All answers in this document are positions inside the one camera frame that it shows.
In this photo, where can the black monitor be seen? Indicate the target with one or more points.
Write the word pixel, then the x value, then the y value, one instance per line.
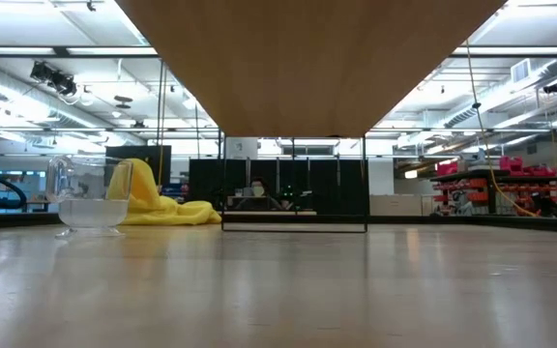
pixel 160 157

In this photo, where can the clear glass mug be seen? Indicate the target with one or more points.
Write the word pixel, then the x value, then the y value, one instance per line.
pixel 90 203

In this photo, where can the wooden shelf with metal legs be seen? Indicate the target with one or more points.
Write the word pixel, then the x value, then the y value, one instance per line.
pixel 307 72

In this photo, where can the rack with red bins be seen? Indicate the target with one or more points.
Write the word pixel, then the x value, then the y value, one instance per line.
pixel 501 186

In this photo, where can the person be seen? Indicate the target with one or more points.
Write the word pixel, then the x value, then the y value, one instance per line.
pixel 258 187

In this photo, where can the black aluminium table frame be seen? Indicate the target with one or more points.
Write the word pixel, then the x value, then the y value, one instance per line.
pixel 501 223

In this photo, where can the black partition wall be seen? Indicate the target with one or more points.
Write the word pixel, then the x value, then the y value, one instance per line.
pixel 327 188

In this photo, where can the black ceiling fixture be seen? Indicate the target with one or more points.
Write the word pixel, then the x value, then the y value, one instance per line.
pixel 53 78

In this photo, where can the yellow cloth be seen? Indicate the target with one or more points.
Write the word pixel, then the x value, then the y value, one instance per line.
pixel 172 210

